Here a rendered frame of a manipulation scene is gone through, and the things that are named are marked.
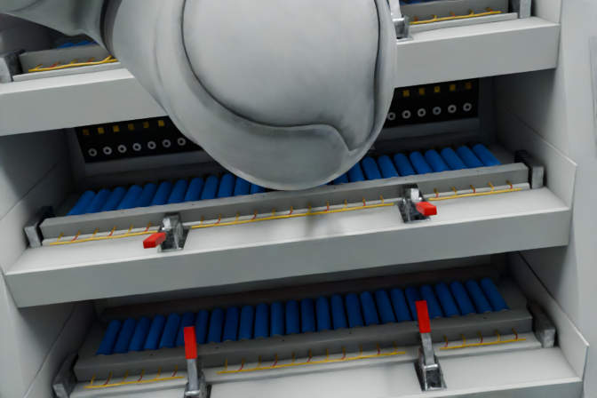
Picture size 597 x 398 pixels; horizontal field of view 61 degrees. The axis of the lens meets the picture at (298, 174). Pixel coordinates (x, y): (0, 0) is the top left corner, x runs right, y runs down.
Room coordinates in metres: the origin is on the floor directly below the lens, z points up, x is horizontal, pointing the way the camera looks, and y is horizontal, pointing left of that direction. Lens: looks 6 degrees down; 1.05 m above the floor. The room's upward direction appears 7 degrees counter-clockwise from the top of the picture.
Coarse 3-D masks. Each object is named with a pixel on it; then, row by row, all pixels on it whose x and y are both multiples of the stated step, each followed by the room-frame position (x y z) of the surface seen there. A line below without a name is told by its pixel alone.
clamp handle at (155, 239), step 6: (168, 222) 0.54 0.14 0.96; (168, 228) 0.54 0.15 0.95; (156, 234) 0.50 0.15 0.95; (162, 234) 0.50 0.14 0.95; (168, 234) 0.52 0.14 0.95; (144, 240) 0.48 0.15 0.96; (150, 240) 0.47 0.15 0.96; (156, 240) 0.48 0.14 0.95; (162, 240) 0.50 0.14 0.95; (144, 246) 0.47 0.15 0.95; (150, 246) 0.47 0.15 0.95; (156, 246) 0.48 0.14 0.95
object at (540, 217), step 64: (384, 128) 0.69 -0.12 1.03; (448, 128) 0.69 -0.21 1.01; (512, 128) 0.65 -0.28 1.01; (64, 192) 0.69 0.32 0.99; (512, 192) 0.57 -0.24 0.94; (0, 256) 0.53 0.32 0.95; (64, 256) 0.55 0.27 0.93; (128, 256) 0.54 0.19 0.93; (192, 256) 0.53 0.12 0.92; (256, 256) 0.53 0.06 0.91; (320, 256) 0.53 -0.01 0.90; (384, 256) 0.53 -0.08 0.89; (448, 256) 0.54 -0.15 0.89
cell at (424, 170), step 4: (416, 152) 0.65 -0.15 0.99; (412, 156) 0.65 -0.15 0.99; (416, 156) 0.64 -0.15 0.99; (420, 156) 0.64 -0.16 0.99; (412, 160) 0.64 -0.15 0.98; (416, 160) 0.63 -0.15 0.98; (420, 160) 0.63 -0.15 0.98; (424, 160) 0.63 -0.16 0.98; (412, 164) 0.64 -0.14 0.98; (416, 164) 0.63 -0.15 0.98; (420, 164) 0.62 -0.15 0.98; (424, 164) 0.62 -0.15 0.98; (416, 168) 0.62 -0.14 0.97; (420, 168) 0.61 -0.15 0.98; (424, 168) 0.61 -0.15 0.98; (428, 168) 0.61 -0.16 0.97; (416, 172) 0.62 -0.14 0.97; (420, 172) 0.60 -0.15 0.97; (424, 172) 0.60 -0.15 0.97; (428, 172) 0.60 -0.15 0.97; (432, 172) 0.60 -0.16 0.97
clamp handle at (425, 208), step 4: (412, 192) 0.53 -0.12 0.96; (416, 192) 0.53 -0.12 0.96; (412, 196) 0.54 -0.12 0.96; (416, 196) 0.54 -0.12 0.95; (412, 200) 0.53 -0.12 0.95; (416, 200) 0.53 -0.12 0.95; (420, 200) 0.53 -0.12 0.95; (416, 204) 0.50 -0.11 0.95; (420, 204) 0.49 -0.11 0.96; (424, 204) 0.49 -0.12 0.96; (428, 204) 0.48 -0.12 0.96; (432, 204) 0.48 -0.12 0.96; (420, 208) 0.48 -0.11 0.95; (424, 208) 0.47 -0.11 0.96; (428, 208) 0.47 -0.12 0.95; (432, 208) 0.47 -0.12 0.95; (436, 208) 0.47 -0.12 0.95; (420, 212) 0.48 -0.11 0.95; (424, 212) 0.47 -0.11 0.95; (428, 212) 0.47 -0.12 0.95; (432, 212) 0.47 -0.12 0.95; (436, 212) 0.47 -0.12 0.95
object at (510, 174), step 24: (480, 168) 0.58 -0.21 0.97; (504, 168) 0.57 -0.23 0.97; (528, 168) 0.57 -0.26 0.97; (288, 192) 0.58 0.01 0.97; (312, 192) 0.58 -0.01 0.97; (336, 192) 0.57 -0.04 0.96; (360, 192) 0.57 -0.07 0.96; (384, 192) 0.57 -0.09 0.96; (432, 192) 0.57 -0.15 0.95; (456, 192) 0.56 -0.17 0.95; (72, 216) 0.59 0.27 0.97; (96, 216) 0.58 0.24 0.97; (120, 216) 0.58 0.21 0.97; (144, 216) 0.58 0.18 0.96; (192, 216) 0.58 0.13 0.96; (216, 216) 0.58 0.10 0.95; (240, 216) 0.58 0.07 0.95; (288, 216) 0.56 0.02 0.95; (72, 240) 0.57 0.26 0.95
